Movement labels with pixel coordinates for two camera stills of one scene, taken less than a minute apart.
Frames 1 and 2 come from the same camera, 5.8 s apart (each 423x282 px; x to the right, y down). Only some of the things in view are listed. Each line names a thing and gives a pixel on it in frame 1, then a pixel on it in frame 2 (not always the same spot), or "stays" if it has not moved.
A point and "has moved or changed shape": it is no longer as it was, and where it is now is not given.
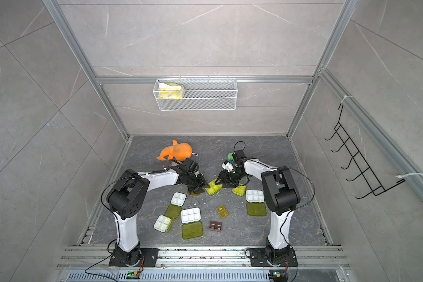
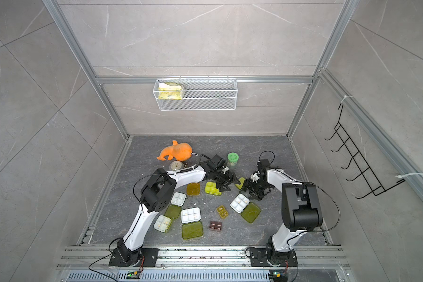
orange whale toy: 179,151 stays
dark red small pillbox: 215,225 stays
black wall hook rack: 377,189 stays
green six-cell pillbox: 192,226 stays
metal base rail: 202,264 stays
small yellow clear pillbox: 222,212 stays
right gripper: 225,178 → 247,185
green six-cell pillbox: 255,206 has moved or changed shape
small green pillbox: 239,190 has moved or changed shape
